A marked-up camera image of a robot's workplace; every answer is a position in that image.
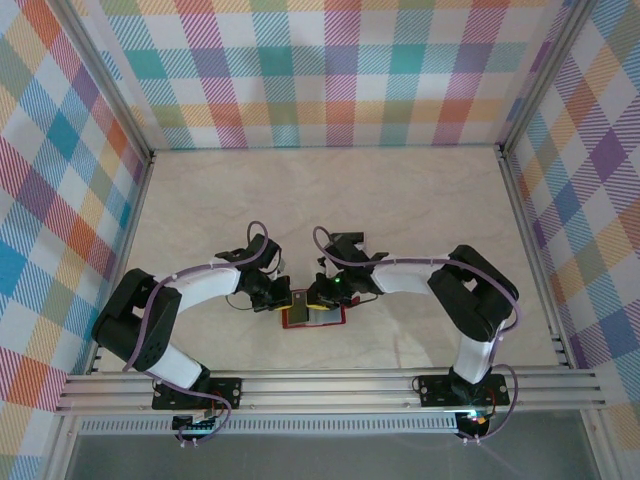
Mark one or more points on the dark translucent card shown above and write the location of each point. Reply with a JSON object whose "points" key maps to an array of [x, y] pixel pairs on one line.
{"points": [[299, 312]]}

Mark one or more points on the red card holder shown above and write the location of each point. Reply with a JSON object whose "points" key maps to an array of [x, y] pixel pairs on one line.
{"points": [[310, 326]]}

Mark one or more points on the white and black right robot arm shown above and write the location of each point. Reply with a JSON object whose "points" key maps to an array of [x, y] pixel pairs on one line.
{"points": [[405, 277]]}

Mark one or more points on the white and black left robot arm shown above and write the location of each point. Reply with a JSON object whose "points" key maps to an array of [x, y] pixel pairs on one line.
{"points": [[210, 287]]}

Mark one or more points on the left controller board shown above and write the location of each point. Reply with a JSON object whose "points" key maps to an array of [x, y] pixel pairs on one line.
{"points": [[192, 425]]}

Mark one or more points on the controller board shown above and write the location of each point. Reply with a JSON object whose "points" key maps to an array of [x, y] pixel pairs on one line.
{"points": [[475, 422], [192, 425]]}

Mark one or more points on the right controller board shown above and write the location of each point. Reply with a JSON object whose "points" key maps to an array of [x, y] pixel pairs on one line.
{"points": [[475, 422]]}

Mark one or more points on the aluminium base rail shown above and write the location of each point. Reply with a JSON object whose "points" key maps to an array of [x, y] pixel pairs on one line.
{"points": [[325, 390]]}

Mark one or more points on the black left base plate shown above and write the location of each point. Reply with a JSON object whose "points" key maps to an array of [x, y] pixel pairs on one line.
{"points": [[225, 392]]}

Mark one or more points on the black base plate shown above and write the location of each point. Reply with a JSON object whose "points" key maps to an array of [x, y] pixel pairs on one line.
{"points": [[225, 392], [435, 390]]}

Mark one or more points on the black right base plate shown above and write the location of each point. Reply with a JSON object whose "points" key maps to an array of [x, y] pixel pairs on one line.
{"points": [[435, 390]]}

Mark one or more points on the aluminium table side rail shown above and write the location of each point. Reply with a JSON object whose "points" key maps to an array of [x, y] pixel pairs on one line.
{"points": [[535, 260], [122, 260]]}

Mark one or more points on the aluminium frame post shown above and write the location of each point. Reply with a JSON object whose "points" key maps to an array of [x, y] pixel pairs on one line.
{"points": [[545, 75], [107, 80]]}

